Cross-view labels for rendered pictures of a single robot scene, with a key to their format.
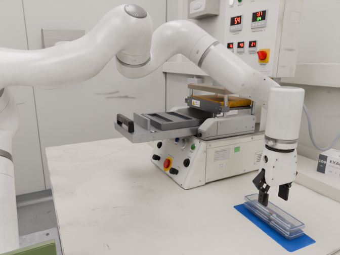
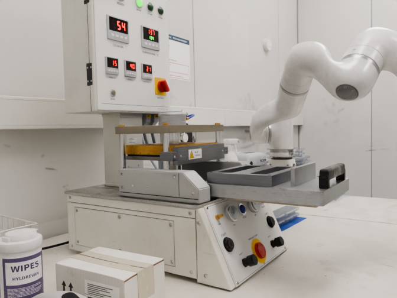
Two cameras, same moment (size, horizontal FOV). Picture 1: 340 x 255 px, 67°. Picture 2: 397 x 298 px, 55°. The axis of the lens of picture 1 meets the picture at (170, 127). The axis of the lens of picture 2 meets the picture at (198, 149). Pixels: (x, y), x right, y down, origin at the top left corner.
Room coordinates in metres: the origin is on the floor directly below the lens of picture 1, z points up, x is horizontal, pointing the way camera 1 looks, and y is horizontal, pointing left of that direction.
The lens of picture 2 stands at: (1.58, 0.77, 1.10)
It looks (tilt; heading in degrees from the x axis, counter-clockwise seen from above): 3 degrees down; 242
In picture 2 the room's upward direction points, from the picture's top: 1 degrees counter-clockwise
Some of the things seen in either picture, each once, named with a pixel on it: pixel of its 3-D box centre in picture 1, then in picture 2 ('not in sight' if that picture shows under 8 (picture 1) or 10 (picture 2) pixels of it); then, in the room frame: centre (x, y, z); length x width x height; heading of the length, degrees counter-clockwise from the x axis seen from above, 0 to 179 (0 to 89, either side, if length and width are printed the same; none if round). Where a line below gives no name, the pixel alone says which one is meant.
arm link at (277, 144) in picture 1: (279, 141); (282, 153); (0.66, -0.30, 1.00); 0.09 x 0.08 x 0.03; 114
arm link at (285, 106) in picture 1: (284, 111); (280, 130); (0.67, -0.30, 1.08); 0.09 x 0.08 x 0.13; 151
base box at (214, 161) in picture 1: (218, 146); (180, 220); (1.11, -0.22, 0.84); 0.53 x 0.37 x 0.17; 118
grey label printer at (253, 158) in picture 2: not in sight; (240, 168); (0.39, -0.95, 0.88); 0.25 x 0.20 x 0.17; 112
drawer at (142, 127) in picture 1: (158, 123); (274, 180); (0.99, 0.05, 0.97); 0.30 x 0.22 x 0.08; 118
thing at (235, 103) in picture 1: (221, 95); (174, 141); (1.12, -0.23, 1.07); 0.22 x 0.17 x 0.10; 28
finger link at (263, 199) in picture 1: (260, 194); not in sight; (0.64, -0.26, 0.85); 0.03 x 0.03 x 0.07; 24
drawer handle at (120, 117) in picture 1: (124, 122); (332, 174); (0.92, 0.17, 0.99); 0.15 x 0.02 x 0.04; 28
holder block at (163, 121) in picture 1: (168, 119); (256, 174); (1.01, 0.00, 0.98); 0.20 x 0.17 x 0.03; 28
